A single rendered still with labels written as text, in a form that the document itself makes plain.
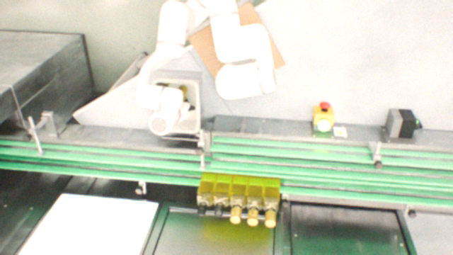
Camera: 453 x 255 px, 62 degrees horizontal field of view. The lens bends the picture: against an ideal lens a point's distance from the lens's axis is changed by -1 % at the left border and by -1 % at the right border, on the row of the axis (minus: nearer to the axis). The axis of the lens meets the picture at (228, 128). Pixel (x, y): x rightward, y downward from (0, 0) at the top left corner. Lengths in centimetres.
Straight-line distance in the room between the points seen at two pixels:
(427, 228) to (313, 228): 64
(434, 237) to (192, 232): 113
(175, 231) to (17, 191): 74
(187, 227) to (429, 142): 93
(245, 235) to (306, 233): 24
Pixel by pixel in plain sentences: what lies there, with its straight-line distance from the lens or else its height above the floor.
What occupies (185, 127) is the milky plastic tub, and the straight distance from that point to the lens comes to 151.
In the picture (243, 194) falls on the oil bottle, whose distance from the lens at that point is 134.
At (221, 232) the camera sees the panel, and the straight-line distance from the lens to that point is 143.
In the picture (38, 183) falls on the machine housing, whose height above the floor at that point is 90.
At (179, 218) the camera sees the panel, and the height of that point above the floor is 106.
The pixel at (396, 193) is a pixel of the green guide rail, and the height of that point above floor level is 92.
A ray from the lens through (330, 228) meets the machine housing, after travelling 154.
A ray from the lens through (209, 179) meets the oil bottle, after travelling 140.
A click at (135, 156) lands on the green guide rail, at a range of 153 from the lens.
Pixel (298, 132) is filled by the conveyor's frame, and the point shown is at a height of 85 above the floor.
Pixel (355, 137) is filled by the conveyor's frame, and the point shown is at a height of 85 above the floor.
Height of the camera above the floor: 206
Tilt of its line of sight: 57 degrees down
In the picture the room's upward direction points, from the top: 167 degrees counter-clockwise
